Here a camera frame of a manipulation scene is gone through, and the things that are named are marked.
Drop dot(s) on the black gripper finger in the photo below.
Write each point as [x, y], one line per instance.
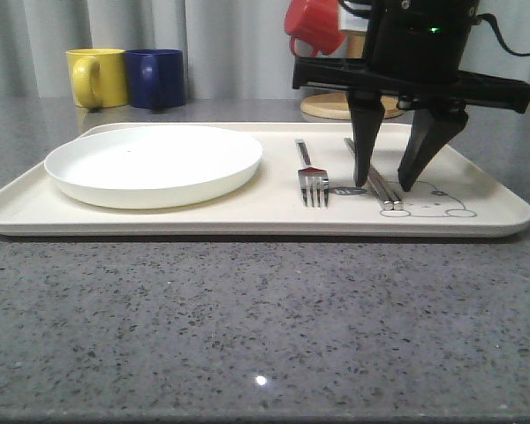
[432, 129]
[367, 113]

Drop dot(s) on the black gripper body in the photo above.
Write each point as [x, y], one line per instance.
[413, 51]

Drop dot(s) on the silver chopstick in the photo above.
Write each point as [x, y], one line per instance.
[379, 191]
[398, 202]

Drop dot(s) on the silver fork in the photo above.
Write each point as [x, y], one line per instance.
[313, 182]

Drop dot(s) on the white round plate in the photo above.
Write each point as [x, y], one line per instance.
[160, 166]

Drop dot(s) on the wooden mug tree stand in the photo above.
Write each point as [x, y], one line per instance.
[335, 106]

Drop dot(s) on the beige rabbit serving tray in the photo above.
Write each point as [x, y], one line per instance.
[452, 198]

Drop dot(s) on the red mug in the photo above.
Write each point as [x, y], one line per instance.
[315, 23]

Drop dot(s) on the dark blue mug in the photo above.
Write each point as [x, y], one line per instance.
[155, 78]

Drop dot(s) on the yellow mug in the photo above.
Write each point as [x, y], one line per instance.
[97, 77]

